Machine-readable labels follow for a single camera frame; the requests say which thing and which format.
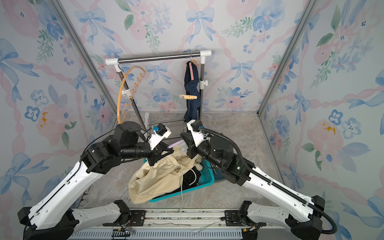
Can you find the lilac clothes hanger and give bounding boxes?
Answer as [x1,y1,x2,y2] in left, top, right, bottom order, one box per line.
[168,140,185,149]

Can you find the beige shorts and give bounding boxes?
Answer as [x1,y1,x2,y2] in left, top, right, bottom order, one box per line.
[128,146,203,204]

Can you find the orange clothes hanger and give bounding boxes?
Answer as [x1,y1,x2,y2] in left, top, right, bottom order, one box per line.
[115,65,147,128]

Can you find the black shorts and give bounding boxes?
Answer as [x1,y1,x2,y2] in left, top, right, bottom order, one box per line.
[181,167,202,190]

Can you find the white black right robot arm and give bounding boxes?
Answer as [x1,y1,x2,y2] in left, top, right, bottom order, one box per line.
[181,128,338,240]

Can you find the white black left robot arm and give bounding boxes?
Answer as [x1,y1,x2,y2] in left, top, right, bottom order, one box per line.
[18,121,173,240]

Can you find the navy blue shorts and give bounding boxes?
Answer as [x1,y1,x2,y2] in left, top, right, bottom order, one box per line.
[184,61,201,123]

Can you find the pink clothes hanger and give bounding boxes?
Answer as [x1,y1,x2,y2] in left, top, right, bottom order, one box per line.
[189,52,195,81]

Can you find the teal perforated plastic basket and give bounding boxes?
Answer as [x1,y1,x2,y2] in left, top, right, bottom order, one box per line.
[149,160,215,203]

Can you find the orange clothespin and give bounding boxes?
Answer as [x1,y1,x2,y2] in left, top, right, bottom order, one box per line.
[180,95,198,100]

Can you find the white metal clothes rack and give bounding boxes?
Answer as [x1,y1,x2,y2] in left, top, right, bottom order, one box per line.
[97,50,218,139]

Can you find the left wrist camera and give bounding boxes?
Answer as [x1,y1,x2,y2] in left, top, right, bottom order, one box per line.
[148,124,172,150]

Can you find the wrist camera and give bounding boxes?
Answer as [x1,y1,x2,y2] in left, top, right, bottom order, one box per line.
[148,124,172,150]
[187,120,210,147]

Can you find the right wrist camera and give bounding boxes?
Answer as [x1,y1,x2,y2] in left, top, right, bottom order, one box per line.
[187,120,210,147]

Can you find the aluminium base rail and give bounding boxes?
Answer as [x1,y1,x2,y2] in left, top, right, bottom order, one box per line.
[70,207,297,240]

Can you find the black corrugated cable conduit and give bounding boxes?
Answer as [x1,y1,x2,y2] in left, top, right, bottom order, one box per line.
[199,127,338,235]

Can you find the silver aluminium corner post left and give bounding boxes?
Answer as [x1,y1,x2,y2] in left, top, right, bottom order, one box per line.
[48,0,117,114]

